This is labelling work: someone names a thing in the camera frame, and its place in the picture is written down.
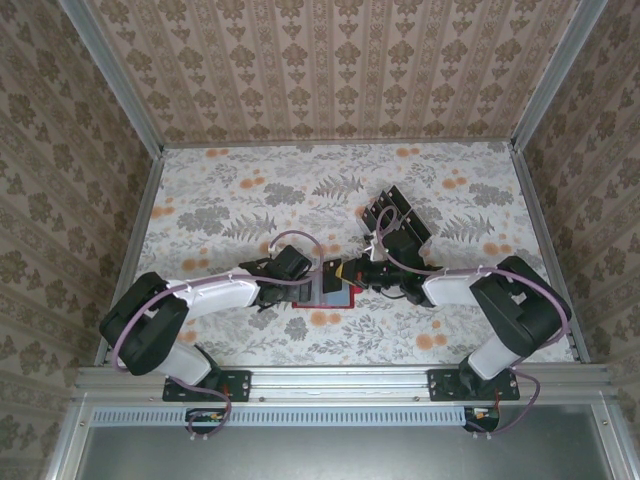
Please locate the aluminium corner post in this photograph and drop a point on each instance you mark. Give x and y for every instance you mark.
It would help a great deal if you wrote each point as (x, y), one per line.
(555, 75)
(117, 80)

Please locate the long aluminium base rail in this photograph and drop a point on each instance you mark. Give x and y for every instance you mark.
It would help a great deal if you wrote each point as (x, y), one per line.
(340, 382)

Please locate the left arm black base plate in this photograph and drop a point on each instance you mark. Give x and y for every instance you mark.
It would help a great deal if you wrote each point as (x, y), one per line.
(235, 385)

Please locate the aluminium side rail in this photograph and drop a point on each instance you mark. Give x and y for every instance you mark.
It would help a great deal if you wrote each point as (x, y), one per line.
(134, 240)
(540, 225)

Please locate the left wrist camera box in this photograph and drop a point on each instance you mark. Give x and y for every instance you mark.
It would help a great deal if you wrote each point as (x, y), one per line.
(292, 261)

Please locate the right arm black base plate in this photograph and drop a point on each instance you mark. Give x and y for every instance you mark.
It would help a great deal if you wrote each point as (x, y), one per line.
(445, 385)

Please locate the grey sheet metal panel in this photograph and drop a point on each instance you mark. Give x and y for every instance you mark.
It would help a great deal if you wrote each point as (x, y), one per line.
(340, 455)

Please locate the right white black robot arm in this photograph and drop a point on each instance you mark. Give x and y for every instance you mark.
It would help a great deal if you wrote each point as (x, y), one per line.
(450, 290)

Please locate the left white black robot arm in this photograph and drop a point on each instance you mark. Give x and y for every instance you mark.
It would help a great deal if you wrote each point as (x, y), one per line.
(215, 292)

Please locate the red leather card holder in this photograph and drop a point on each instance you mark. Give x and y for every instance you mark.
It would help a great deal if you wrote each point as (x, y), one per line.
(332, 297)

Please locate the black credit card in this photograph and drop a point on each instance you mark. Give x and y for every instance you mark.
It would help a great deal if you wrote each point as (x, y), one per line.
(329, 280)
(371, 216)
(411, 224)
(382, 207)
(425, 227)
(395, 196)

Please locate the black card organizer rack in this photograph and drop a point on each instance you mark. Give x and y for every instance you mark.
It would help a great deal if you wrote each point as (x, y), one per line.
(400, 227)

